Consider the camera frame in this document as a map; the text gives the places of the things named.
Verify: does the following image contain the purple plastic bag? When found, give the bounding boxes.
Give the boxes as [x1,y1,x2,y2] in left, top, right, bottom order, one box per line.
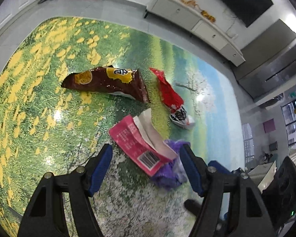
[150,140,190,191]

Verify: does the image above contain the red snack wrapper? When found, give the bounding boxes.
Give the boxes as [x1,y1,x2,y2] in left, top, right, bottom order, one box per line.
[149,67,195,130]

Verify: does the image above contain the pink snack wrapper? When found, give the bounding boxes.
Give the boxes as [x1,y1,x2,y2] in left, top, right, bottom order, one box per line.
[108,109,177,177]

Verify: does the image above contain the brown chip bag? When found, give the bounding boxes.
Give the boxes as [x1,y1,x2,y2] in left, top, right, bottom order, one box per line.
[61,65,150,103]

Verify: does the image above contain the purple square stool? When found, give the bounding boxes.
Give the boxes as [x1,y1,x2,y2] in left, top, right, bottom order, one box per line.
[263,118,276,133]

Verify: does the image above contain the silver refrigerator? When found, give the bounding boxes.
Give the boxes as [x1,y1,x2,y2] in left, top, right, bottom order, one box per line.
[231,19,296,101]

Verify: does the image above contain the golden tiger ornament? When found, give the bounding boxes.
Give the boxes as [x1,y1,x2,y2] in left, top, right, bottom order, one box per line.
[201,10,216,23]

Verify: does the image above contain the white TV cabinet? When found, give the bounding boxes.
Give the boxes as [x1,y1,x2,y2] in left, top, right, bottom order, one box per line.
[145,0,245,66]

